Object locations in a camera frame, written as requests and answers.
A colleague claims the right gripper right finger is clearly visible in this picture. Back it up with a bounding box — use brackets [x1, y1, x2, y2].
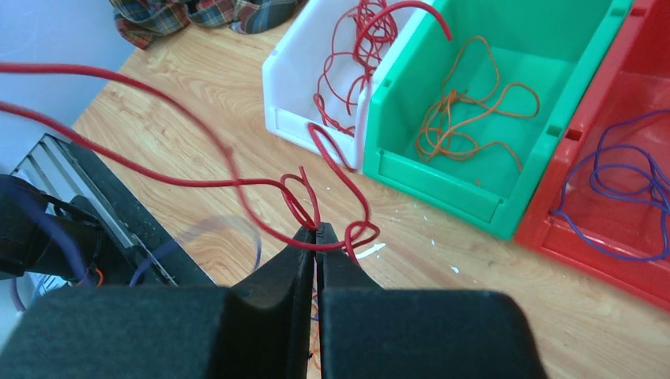
[316, 249, 547, 378]

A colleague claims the white plastic bin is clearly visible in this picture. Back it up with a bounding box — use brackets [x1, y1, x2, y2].
[262, 1, 428, 169]

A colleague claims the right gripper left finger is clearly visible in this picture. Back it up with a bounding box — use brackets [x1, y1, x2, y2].
[1, 246, 314, 378]

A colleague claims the green plastic bin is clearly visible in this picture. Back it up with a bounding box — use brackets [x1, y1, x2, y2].
[363, 0, 631, 239]

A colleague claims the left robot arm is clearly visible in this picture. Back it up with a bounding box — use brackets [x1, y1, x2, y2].
[1, 174, 106, 283]

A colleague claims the aluminium frame rail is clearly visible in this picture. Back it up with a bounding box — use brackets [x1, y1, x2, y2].
[9, 134, 177, 286]

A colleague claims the plaid shirt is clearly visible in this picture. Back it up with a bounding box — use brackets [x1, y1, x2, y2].
[111, 0, 303, 50]

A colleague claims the red plastic bin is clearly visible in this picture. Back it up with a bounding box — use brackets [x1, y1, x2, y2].
[514, 0, 669, 309]

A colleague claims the orange cable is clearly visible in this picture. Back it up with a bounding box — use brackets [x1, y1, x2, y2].
[415, 35, 542, 188]

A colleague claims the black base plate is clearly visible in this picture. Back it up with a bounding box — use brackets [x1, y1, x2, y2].
[44, 137, 215, 287]

